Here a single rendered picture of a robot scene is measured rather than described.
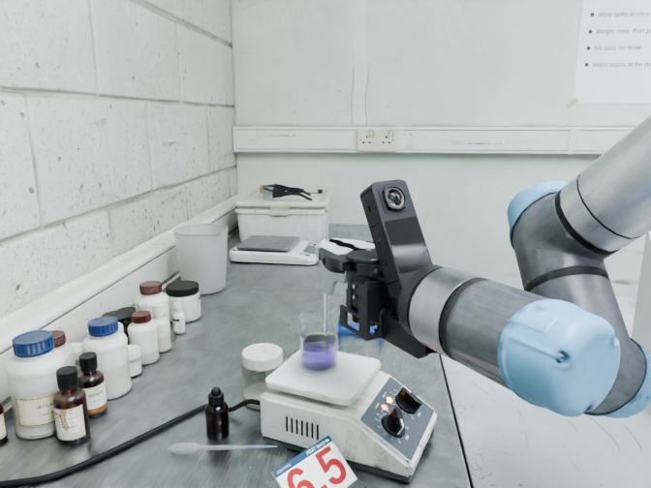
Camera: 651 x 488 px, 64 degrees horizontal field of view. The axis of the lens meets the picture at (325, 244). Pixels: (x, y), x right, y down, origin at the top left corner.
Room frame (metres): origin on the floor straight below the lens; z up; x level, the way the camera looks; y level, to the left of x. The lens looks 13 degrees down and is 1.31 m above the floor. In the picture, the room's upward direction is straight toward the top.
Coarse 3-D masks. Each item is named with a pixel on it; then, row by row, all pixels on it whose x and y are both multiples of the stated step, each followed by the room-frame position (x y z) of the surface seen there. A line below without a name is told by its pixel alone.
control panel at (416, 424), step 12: (396, 384) 0.64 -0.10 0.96; (384, 396) 0.61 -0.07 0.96; (372, 408) 0.58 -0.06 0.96; (420, 408) 0.62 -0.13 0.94; (372, 420) 0.56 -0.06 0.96; (408, 420) 0.58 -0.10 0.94; (420, 420) 0.60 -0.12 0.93; (384, 432) 0.55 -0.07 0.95; (408, 432) 0.56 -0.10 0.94; (420, 432) 0.58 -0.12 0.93; (396, 444) 0.54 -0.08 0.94; (408, 444) 0.54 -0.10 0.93; (408, 456) 0.53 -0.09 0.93
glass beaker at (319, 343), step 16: (304, 320) 0.65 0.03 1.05; (320, 320) 0.66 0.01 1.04; (336, 320) 0.63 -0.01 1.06; (304, 336) 0.62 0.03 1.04; (320, 336) 0.62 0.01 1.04; (336, 336) 0.63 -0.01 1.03; (304, 352) 0.62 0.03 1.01; (320, 352) 0.62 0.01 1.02; (336, 352) 0.63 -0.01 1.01; (304, 368) 0.62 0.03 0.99; (320, 368) 0.62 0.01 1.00
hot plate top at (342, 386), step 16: (288, 368) 0.63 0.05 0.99; (336, 368) 0.63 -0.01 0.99; (352, 368) 0.63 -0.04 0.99; (368, 368) 0.63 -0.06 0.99; (272, 384) 0.59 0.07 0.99; (288, 384) 0.59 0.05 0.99; (304, 384) 0.59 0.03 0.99; (320, 384) 0.59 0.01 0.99; (336, 384) 0.59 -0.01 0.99; (352, 384) 0.59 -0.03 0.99; (336, 400) 0.56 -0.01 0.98; (352, 400) 0.56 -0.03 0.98
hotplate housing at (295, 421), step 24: (384, 384) 0.63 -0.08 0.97; (264, 408) 0.59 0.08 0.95; (288, 408) 0.58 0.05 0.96; (312, 408) 0.57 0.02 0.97; (336, 408) 0.57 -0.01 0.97; (360, 408) 0.57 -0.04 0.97; (432, 408) 0.63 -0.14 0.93; (264, 432) 0.59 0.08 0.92; (288, 432) 0.58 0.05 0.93; (312, 432) 0.57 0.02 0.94; (336, 432) 0.55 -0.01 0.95; (360, 432) 0.54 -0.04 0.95; (360, 456) 0.54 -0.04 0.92; (384, 456) 0.53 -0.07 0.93; (408, 480) 0.52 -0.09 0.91
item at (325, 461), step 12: (312, 456) 0.52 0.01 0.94; (324, 456) 0.53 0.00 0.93; (336, 456) 0.54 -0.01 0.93; (300, 468) 0.51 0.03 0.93; (312, 468) 0.51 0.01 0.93; (324, 468) 0.52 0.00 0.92; (336, 468) 0.52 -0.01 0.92; (348, 468) 0.53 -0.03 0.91; (288, 480) 0.49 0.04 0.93; (300, 480) 0.49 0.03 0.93; (312, 480) 0.50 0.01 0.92; (324, 480) 0.51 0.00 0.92; (336, 480) 0.51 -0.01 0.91
